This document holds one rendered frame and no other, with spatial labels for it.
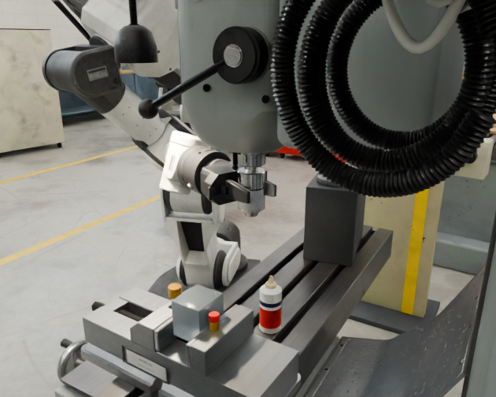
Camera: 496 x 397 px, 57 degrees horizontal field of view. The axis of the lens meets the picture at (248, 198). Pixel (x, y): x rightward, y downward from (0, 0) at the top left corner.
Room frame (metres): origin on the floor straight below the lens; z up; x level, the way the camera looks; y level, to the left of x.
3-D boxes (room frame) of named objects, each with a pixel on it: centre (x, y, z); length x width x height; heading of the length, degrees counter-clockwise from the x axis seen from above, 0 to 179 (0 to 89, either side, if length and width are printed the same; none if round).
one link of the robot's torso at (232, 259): (1.56, 0.15, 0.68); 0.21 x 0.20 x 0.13; 168
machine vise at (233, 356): (0.62, 0.10, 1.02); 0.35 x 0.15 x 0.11; 57
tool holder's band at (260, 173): (0.74, -0.01, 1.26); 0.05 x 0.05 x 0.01
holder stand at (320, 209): (1.10, -0.23, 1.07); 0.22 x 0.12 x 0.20; 160
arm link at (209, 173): (0.81, 0.05, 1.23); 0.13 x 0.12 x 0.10; 128
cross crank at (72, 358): (1.00, 0.42, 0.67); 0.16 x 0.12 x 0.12; 59
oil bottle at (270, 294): (0.73, -0.04, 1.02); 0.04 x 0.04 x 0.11
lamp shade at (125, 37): (0.83, 0.19, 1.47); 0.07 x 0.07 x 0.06
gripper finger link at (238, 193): (0.72, 0.02, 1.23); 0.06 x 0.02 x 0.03; 38
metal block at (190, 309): (0.61, 0.08, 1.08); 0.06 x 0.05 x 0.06; 147
